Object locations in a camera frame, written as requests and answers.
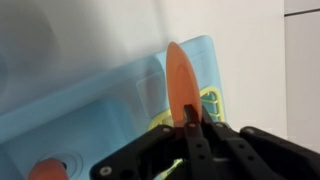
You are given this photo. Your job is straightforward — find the light blue toy sink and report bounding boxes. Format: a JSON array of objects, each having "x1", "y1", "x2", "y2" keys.
[{"x1": 0, "y1": 34, "x2": 226, "y2": 180}]

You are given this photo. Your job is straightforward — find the yellow-green dish rack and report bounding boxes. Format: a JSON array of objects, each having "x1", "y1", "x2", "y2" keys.
[{"x1": 146, "y1": 85, "x2": 225, "y2": 180}]

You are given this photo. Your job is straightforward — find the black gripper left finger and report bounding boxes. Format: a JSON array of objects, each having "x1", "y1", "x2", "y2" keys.
[{"x1": 89, "y1": 104, "x2": 215, "y2": 180}]

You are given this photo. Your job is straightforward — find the orange plate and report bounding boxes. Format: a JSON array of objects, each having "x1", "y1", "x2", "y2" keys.
[{"x1": 165, "y1": 41, "x2": 204, "y2": 129}]

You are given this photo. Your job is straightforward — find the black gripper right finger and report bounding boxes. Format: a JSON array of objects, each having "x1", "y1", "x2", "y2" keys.
[{"x1": 199, "y1": 105, "x2": 320, "y2": 180}]

